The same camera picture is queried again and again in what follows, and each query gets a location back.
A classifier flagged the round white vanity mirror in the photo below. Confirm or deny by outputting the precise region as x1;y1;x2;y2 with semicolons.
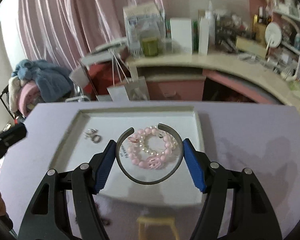
264;22;282;50

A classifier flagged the white lotion bottle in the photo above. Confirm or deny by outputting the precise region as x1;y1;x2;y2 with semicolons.
205;1;216;46

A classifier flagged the white paper shopping bag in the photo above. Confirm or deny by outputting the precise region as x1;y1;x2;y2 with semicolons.
107;48;151;102

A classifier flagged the white pearl bracelet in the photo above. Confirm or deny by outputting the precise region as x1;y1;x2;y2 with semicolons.
137;126;178;157

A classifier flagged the pearl cluster chain earring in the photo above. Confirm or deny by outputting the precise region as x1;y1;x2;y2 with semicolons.
83;128;98;139

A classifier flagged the pile of folded blankets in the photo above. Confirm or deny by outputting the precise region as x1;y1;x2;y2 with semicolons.
8;59;74;117

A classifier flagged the grey metal cuff bangle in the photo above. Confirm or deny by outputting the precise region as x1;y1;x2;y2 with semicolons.
116;124;184;185

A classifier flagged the green glass jar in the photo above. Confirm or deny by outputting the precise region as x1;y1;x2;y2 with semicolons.
141;37;158;57

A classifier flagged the white rectangular box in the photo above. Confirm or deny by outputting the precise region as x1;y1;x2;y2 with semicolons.
170;18;193;54

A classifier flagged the white pink shelving unit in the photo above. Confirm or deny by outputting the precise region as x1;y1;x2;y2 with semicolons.
248;0;300;81

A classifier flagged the clear bag of supplies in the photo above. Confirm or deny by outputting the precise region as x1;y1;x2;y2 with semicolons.
123;2;166;57

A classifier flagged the white chair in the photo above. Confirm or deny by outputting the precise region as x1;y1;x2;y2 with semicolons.
70;37;128;88

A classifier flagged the cream yellow wristwatch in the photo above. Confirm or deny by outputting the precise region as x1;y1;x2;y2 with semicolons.
136;216;180;239

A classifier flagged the grey shallow cardboard tray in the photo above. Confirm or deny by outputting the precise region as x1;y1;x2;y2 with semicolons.
50;106;204;206

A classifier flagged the cream curved desk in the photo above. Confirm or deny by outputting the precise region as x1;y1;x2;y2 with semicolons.
126;52;300;114

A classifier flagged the pink bead bracelet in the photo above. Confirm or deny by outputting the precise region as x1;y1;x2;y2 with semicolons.
125;126;178;170

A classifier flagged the pink curtain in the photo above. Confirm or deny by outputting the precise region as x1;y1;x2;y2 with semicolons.
18;0;168;70

